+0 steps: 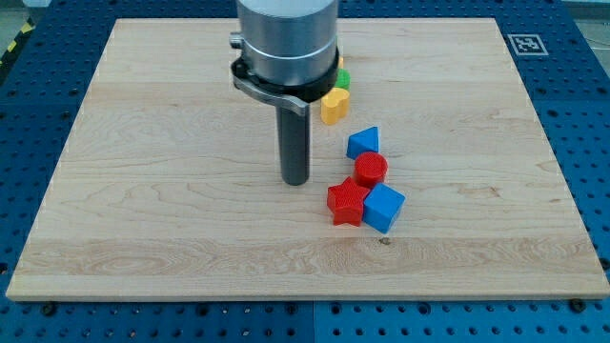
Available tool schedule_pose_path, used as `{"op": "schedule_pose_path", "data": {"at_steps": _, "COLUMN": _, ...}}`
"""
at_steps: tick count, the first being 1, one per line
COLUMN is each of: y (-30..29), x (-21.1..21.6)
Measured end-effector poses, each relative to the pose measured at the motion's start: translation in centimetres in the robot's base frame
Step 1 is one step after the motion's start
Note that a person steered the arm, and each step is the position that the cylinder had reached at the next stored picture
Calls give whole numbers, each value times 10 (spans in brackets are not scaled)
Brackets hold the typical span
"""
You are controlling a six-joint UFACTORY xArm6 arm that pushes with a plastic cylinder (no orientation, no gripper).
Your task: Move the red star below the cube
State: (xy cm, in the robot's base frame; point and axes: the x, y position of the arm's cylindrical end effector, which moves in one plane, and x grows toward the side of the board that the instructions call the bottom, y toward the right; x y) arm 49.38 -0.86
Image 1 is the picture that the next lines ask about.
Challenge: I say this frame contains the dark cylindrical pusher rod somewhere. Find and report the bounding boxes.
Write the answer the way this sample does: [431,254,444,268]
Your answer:
[275,108,311,186]

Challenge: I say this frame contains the black clamp ring with lever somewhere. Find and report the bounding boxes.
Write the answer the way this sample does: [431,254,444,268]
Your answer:
[231,49,339,116]

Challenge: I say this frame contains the red star block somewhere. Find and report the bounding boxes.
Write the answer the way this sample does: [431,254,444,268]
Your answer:
[327,176,370,227]

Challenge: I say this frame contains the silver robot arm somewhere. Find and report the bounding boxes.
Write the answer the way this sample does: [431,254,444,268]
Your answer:
[230,0,339,186]

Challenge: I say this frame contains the blue cube block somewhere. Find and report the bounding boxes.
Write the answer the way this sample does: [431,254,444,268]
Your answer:
[362,183,406,233]

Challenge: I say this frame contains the yellow heart block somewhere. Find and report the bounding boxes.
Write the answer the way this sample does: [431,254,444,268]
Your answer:
[320,88,350,125]

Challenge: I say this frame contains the green cylinder block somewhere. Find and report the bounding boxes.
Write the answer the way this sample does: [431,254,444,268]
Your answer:
[335,69,351,91]

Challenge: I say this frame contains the blue triangle block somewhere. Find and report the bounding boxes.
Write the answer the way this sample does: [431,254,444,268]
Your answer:
[346,127,379,160]

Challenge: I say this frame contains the red cylinder block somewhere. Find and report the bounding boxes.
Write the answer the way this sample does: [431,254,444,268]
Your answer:
[353,151,389,189]

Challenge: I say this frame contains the wooden board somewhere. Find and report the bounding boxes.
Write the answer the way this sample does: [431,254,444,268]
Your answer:
[7,18,609,302]

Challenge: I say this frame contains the white fiducial marker tag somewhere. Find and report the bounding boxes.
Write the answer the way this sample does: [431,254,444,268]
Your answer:
[507,33,548,56]

